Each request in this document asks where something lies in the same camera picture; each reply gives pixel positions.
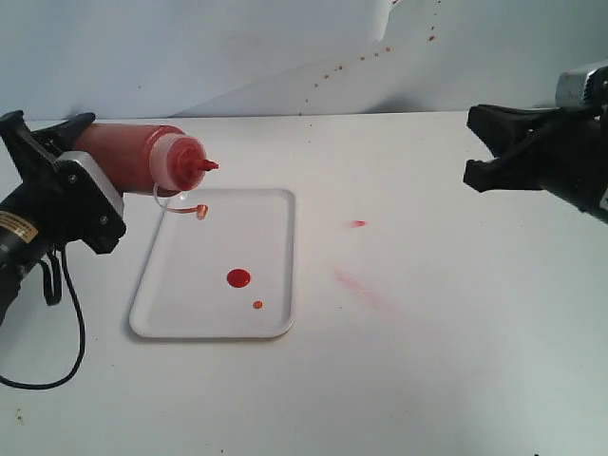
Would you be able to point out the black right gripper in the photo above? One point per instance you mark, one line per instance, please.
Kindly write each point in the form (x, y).
(569, 162)

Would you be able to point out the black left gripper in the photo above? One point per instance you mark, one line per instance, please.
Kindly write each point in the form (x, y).
(46, 209)

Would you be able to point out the red sauce squeeze bottle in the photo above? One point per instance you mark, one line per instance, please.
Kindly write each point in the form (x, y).
(147, 159)

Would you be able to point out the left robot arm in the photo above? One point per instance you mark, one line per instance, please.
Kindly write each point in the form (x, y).
(17, 261)

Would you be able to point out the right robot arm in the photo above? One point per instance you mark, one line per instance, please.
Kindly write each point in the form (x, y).
(562, 151)

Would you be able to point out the red sauce blob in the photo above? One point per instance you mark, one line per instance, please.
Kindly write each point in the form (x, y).
(238, 278)

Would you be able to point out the white rectangular plastic tray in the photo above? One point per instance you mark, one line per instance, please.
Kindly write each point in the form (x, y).
(183, 292)

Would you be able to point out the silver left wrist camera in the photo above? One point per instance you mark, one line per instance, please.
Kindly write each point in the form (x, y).
(80, 163)

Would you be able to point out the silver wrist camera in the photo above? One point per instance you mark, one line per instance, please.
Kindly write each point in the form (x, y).
(583, 86)
(80, 163)

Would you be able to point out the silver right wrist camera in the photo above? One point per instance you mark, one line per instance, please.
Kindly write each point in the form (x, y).
(583, 86)

